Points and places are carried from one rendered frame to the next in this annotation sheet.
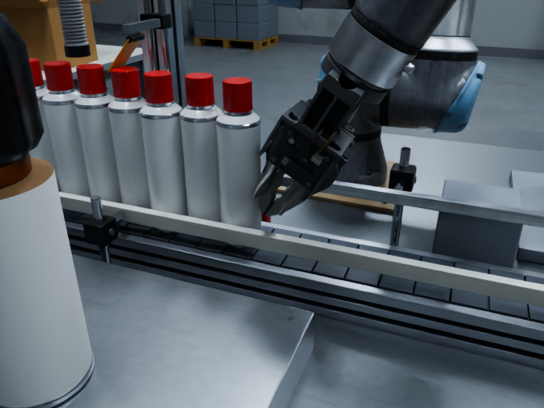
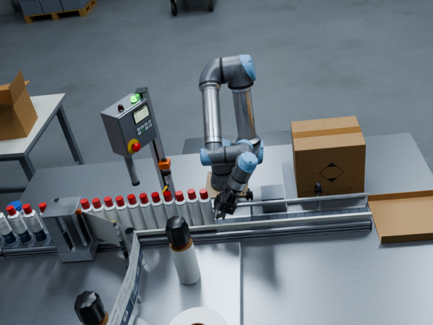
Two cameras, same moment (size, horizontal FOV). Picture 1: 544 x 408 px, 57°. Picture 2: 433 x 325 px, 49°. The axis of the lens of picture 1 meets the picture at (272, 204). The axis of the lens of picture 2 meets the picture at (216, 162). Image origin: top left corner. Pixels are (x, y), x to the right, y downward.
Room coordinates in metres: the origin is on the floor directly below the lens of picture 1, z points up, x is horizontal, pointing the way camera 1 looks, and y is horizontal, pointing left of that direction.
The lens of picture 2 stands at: (-0.97, 0.31, 2.32)
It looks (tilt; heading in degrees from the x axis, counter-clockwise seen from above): 35 degrees down; 347
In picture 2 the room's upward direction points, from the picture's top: 10 degrees counter-clockwise
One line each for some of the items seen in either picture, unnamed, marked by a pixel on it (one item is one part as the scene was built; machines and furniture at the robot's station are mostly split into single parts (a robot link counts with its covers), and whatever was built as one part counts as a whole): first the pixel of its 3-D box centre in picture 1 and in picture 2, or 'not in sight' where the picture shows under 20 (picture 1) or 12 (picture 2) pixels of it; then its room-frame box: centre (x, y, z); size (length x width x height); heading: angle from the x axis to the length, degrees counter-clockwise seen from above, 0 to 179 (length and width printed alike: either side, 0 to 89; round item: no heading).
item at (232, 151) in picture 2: not in sight; (240, 153); (0.58, -0.15, 1.19); 0.11 x 0.11 x 0.08; 69
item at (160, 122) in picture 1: (165, 154); (183, 211); (0.60, 0.13, 0.98); 0.05 x 0.05 x 0.20
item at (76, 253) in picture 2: not in sight; (72, 229); (0.69, 0.60, 1.01); 0.14 x 0.13 x 0.26; 69
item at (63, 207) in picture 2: not in sight; (61, 207); (0.68, 0.60, 1.14); 0.14 x 0.11 x 0.01; 69
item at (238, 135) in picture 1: (240, 165); (207, 209); (0.56, 0.04, 0.98); 0.05 x 0.05 x 0.20
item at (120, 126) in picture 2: not in sight; (130, 125); (0.74, 0.24, 1.38); 0.17 x 0.10 x 0.19; 124
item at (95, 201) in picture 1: (104, 240); not in sight; (0.54, 0.21, 0.89); 0.03 x 0.03 x 0.12; 69
